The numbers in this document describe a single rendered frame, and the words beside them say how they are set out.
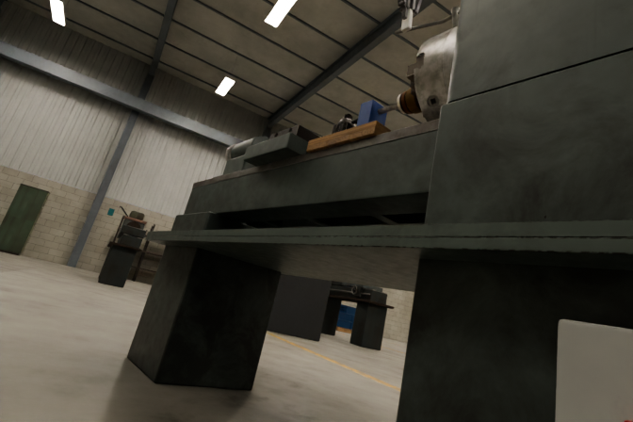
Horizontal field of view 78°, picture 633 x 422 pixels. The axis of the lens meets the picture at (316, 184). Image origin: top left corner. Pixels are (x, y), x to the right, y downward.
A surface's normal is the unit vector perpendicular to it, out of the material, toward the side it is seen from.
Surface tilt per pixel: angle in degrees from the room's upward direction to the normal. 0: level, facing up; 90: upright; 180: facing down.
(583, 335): 90
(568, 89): 90
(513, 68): 90
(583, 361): 90
